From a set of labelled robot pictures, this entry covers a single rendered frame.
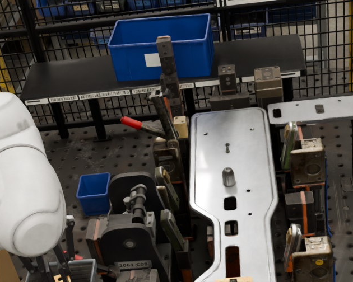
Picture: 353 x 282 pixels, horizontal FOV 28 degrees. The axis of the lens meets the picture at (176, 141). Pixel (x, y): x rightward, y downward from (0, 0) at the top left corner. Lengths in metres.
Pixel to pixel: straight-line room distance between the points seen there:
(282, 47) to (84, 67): 0.64
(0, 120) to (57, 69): 1.27
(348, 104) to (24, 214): 1.26
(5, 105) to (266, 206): 0.82
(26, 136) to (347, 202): 1.27
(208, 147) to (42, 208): 1.00
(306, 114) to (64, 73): 0.81
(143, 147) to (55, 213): 1.49
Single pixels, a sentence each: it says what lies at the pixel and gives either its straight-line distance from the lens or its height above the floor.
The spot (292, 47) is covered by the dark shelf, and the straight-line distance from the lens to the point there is 2.26.
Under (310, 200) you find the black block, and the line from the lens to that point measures 1.75.
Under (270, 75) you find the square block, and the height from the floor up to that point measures 1.06.
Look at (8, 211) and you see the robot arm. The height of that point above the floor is 1.56.
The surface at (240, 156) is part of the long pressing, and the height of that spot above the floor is 1.00.
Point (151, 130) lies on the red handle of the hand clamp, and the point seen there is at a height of 1.10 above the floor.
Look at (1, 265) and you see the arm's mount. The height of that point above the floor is 0.89.
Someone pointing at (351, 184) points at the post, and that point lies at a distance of 2.23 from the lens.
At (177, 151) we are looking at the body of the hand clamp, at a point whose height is 1.04.
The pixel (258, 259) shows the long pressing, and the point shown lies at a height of 1.00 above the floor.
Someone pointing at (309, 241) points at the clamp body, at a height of 1.04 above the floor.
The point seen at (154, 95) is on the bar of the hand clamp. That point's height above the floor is 1.21.
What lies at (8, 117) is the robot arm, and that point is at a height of 1.60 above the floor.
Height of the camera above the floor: 2.19
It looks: 37 degrees down
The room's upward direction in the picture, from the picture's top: 11 degrees counter-clockwise
